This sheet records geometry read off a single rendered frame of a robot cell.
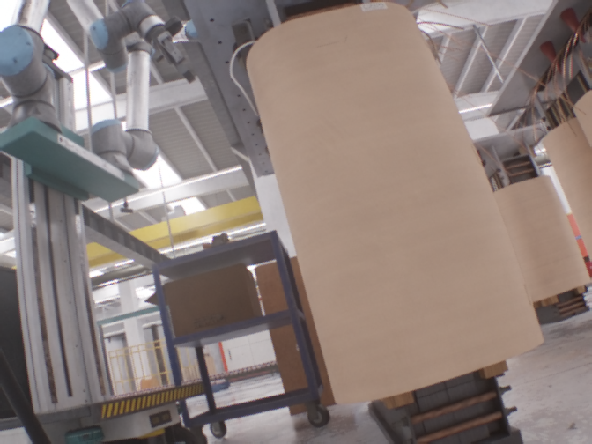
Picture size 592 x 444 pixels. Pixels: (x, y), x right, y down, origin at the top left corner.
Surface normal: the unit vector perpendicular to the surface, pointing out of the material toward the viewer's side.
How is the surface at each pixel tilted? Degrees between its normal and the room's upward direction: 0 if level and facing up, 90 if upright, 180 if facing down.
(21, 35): 95
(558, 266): 90
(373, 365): 90
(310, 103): 90
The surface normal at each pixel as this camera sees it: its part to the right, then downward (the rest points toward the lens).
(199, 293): -0.09, -0.26
